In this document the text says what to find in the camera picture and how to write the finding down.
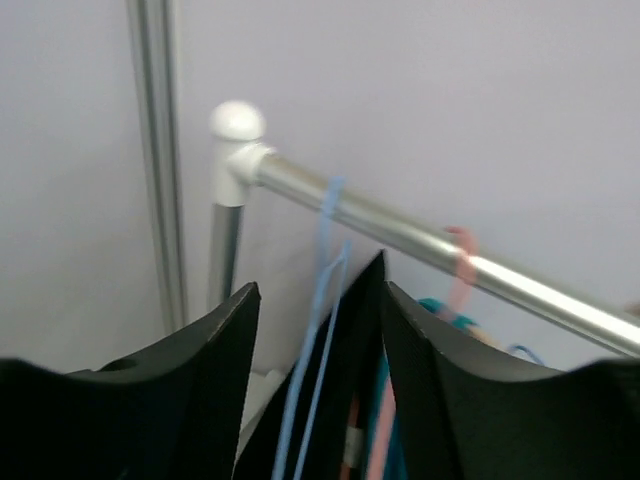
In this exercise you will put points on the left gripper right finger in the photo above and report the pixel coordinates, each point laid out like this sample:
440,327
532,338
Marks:
467,410

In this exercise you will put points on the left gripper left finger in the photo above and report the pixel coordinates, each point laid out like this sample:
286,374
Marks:
172,410

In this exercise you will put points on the teal t shirt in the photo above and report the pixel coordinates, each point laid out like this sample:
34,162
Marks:
396,465

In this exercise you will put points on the light blue wire hanger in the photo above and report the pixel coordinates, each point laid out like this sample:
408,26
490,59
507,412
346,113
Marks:
327,267
521,349

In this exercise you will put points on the pink plastic hanger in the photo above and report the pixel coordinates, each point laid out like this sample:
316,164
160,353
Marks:
464,280

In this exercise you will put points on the beige wooden hanger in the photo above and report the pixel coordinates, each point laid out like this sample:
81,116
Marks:
354,435

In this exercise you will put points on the silver clothes rack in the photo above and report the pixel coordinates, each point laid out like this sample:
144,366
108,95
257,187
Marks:
242,161

